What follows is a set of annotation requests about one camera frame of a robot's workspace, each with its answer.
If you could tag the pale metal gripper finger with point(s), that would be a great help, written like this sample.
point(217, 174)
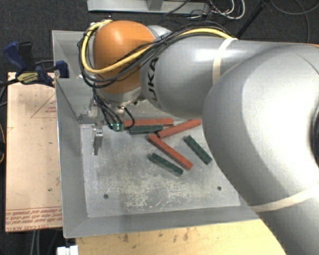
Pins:
point(93, 139)
point(98, 142)

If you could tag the dark green flat block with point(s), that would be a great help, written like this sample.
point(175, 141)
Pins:
point(198, 149)
point(146, 129)
point(166, 164)

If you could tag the grey metal bin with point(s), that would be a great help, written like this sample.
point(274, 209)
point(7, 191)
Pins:
point(127, 185)

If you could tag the red-brown flat block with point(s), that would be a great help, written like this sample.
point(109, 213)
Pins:
point(179, 128)
point(151, 122)
point(170, 151)

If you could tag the brown cardboard board red print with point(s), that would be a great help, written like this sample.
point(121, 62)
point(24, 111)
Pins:
point(32, 155)

